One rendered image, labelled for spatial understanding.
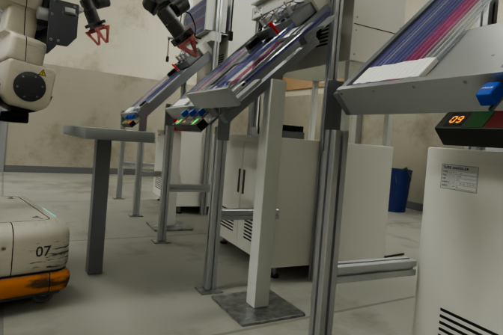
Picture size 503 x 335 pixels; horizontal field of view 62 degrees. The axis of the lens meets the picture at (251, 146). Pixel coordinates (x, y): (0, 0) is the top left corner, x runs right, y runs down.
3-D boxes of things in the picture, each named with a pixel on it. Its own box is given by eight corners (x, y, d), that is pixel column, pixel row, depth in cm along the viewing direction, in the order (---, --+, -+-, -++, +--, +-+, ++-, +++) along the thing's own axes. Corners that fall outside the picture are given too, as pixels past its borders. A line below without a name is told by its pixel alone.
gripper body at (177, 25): (186, 36, 160) (174, 19, 157) (194, 31, 151) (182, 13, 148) (173, 45, 158) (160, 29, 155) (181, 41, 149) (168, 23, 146)
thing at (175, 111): (219, 118, 165) (209, 104, 162) (173, 119, 224) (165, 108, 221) (221, 116, 165) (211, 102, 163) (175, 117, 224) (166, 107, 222)
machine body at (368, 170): (269, 282, 177) (280, 137, 175) (209, 240, 239) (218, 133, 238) (382, 271, 206) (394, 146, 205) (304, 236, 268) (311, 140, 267)
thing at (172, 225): (154, 232, 250) (164, 102, 248) (145, 223, 271) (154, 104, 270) (192, 230, 261) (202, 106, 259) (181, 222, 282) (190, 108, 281)
